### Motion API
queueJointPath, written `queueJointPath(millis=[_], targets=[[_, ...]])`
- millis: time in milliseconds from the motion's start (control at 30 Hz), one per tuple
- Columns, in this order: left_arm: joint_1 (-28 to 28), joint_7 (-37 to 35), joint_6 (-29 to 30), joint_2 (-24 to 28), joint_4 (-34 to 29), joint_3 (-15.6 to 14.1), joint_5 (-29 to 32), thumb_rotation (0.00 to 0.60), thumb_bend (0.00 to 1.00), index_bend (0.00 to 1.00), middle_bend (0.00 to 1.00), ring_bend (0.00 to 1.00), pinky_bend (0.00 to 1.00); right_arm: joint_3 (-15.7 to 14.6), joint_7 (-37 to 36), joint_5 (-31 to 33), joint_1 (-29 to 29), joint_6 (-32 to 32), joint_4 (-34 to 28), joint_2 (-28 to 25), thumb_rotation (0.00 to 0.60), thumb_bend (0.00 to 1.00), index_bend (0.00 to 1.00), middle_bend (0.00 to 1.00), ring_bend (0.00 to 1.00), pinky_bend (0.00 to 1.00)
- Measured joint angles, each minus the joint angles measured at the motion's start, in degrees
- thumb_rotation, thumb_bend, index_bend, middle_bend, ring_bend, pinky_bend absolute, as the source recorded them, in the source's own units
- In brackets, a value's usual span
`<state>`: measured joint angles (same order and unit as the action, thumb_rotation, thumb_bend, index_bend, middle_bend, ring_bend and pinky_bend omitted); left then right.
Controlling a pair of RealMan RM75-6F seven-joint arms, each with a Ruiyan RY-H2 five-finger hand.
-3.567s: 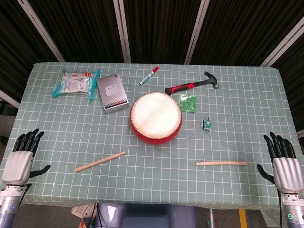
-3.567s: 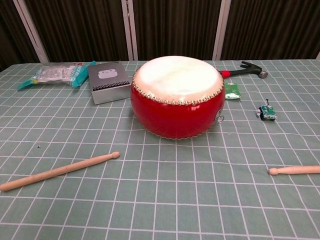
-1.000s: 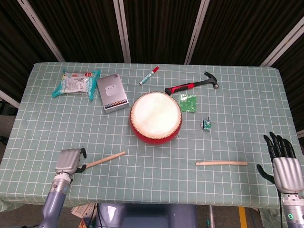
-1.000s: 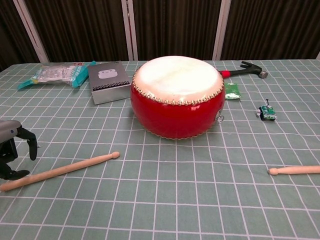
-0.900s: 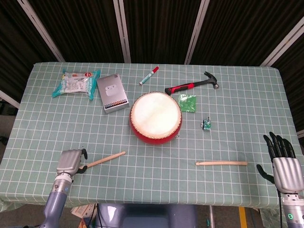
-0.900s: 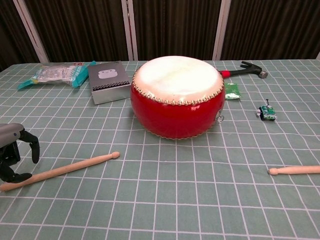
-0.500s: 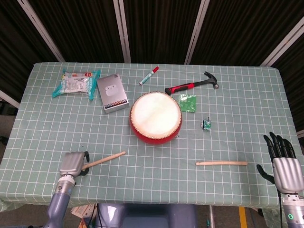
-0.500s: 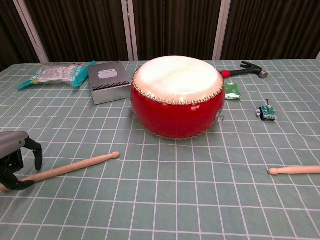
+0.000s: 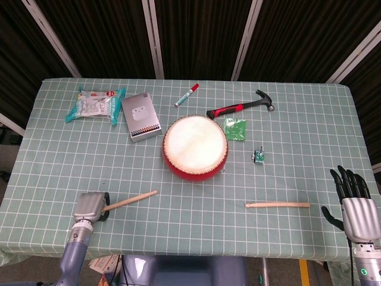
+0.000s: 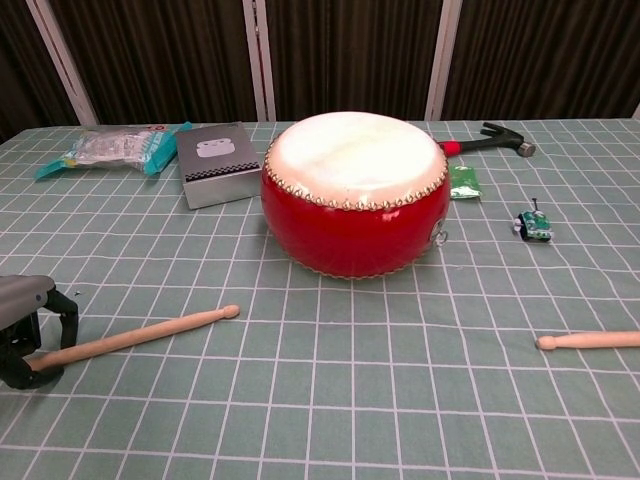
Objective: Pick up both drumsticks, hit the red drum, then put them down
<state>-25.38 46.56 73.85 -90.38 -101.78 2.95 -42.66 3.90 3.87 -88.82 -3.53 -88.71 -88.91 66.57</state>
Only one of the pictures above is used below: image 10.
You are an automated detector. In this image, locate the grey earbuds box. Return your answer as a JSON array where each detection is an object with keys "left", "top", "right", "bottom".
[{"left": 174, "top": 121, "right": 263, "bottom": 210}]

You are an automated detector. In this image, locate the small green sachet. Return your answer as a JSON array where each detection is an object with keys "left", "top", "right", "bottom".
[{"left": 448, "top": 163, "right": 484, "bottom": 201}]

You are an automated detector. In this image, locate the teal clear plastic snack bag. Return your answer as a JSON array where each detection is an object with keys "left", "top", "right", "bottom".
[{"left": 33, "top": 121, "right": 194, "bottom": 181}]

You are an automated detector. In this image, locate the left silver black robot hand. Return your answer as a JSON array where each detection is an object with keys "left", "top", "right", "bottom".
[{"left": 0, "top": 273, "right": 80, "bottom": 392}]

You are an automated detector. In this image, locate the black red claw hammer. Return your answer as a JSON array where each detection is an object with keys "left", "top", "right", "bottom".
[{"left": 437, "top": 121, "right": 537, "bottom": 160}]

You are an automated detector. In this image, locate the red drum with white skin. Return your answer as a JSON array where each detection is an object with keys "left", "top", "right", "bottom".
[{"left": 259, "top": 111, "right": 450, "bottom": 280}]

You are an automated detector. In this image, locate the green checked tablecloth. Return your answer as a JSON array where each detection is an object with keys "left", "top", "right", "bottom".
[{"left": 0, "top": 117, "right": 640, "bottom": 480}]

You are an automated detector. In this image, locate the small green toy car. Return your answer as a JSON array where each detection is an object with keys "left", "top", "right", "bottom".
[{"left": 512, "top": 198, "right": 555, "bottom": 246}]

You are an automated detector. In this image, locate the white partition frame post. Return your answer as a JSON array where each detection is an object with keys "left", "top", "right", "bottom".
[
  {"left": 424, "top": 0, "right": 462, "bottom": 121},
  {"left": 29, "top": 0, "right": 99, "bottom": 126},
  {"left": 242, "top": 0, "right": 277, "bottom": 123}
]

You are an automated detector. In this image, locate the wooden drumstick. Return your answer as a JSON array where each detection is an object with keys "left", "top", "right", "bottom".
[
  {"left": 27, "top": 304, "right": 241, "bottom": 372},
  {"left": 534, "top": 330, "right": 640, "bottom": 352}
]

